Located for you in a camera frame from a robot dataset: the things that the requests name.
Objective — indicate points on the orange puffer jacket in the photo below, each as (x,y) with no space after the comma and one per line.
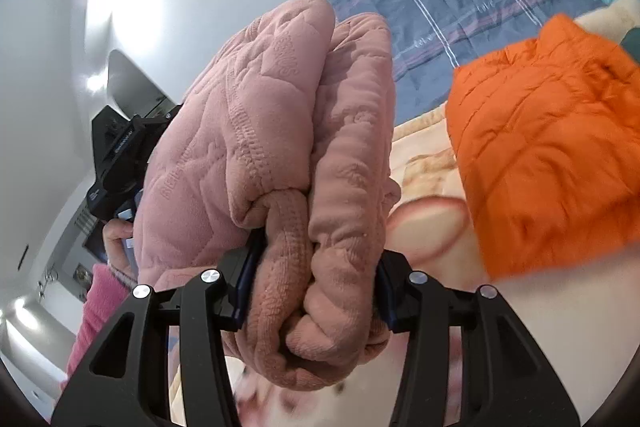
(545,147)

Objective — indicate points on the pink quilted fleece jacket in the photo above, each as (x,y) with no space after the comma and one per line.
(280,167)

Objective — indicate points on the person's left hand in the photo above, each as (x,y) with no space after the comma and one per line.
(117,247)

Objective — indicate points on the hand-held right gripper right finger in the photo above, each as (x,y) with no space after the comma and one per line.
(382,287)

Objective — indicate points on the person's left forearm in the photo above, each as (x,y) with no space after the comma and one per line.
(97,317)

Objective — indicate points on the cream fleece blanket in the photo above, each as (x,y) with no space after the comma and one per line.
(610,19)

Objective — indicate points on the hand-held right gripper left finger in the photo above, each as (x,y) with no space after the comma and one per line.
(245,282)

